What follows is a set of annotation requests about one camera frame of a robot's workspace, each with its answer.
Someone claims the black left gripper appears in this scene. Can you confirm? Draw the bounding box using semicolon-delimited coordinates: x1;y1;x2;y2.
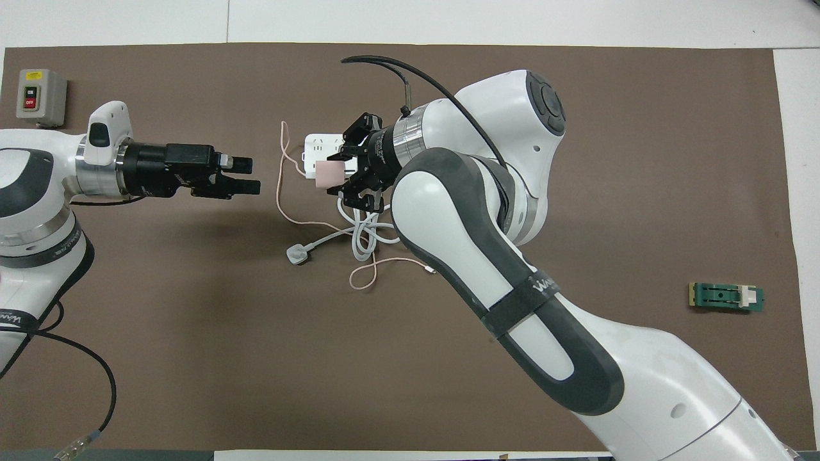
122;142;262;201

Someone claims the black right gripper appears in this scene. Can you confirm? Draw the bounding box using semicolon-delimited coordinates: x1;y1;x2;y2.
327;113;398;214

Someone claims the pink charger block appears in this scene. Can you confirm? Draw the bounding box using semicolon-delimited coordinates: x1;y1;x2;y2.
314;161;347;189

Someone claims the thin pink charger cable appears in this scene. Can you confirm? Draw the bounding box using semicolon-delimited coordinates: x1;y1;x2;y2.
275;120;438;291

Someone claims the white power strip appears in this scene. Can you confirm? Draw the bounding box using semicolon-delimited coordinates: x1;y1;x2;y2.
303;133;359;180

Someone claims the brown table mat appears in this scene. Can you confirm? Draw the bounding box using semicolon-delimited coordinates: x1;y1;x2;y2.
0;43;817;452

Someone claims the green circuit board connector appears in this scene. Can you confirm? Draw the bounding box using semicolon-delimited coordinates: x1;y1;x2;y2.
689;282;765;313

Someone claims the white power cord with plug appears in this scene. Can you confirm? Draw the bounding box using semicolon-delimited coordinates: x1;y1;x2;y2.
286;192;402;266

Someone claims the grey on-off switch box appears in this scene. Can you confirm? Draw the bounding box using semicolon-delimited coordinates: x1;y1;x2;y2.
16;69;68;127

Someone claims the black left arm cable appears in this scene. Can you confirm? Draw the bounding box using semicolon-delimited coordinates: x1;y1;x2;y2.
0;192;148;461

